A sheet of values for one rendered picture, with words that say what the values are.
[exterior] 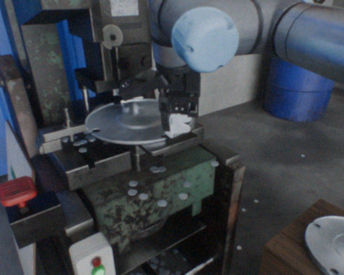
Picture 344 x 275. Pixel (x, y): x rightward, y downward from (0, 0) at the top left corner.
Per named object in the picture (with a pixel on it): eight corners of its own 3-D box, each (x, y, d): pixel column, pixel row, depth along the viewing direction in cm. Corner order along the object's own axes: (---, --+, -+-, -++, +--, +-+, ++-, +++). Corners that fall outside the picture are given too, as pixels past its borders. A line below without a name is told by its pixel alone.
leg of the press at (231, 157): (241, 286, 117) (280, 73, 74) (221, 302, 111) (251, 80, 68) (135, 178, 183) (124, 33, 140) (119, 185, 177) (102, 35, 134)
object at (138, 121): (156, 95, 95) (155, 93, 94) (214, 124, 74) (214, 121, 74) (71, 114, 80) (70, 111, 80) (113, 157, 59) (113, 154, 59)
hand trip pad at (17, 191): (46, 220, 56) (37, 190, 53) (12, 233, 53) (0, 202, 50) (37, 201, 61) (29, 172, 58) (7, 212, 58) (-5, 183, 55)
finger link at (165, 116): (169, 136, 61) (167, 105, 54) (162, 136, 61) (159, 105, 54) (172, 121, 64) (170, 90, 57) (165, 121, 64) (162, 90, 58)
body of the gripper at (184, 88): (197, 121, 57) (200, 71, 48) (156, 119, 58) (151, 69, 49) (200, 97, 62) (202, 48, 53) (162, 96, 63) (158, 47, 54)
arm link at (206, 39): (274, 15, 34) (231, -15, 41) (189, 18, 30) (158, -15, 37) (254, 72, 39) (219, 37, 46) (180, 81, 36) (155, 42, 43)
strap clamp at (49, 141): (100, 137, 83) (96, 105, 78) (40, 155, 75) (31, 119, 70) (93, 130, 87) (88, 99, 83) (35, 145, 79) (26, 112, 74)
